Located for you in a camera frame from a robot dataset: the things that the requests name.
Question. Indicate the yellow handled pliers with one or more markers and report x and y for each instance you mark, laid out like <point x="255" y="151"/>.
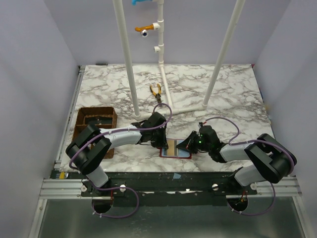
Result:
<point x="157" y="95"/>

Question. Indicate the white PVC pipe frame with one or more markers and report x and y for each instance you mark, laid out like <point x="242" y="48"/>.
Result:
<point x="159" y="26"/>

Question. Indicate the aluminium frame rail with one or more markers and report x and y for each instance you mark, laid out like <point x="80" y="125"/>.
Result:
<point x="164" y="184"/>

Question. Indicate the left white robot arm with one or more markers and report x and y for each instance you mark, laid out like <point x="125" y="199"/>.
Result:
<point x="89" y="148"/>

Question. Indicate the tan card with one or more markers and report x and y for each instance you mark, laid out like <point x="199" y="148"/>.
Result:
<point x="171" y="151"/>

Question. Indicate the red leather card holder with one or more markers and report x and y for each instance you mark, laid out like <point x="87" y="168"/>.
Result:
<point x="181" y="153"/>

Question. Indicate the brown wicker basket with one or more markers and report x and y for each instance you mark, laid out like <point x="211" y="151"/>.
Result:
<point x="101" y="117"/>

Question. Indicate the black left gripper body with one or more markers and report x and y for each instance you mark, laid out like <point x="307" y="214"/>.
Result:
<point x="161" y="138"/>

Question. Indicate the blue hook on pipe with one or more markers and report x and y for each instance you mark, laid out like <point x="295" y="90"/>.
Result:
<point x="135" y="2"/>

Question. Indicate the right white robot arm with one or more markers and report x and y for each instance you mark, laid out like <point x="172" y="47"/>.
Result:
<point x="270" y="160"/>

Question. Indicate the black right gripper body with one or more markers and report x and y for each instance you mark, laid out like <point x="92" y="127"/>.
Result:
<point x="193" y="142"/>

